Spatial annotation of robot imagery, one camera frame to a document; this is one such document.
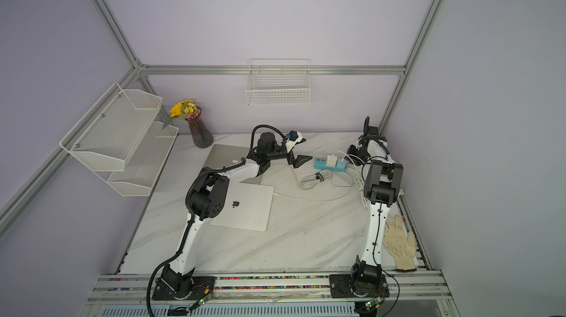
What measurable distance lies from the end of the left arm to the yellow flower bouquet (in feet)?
1.19

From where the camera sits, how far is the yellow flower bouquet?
3.20 ft

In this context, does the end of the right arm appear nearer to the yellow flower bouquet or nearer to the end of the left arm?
the end of the left arm

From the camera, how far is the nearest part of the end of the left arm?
0.82 metres
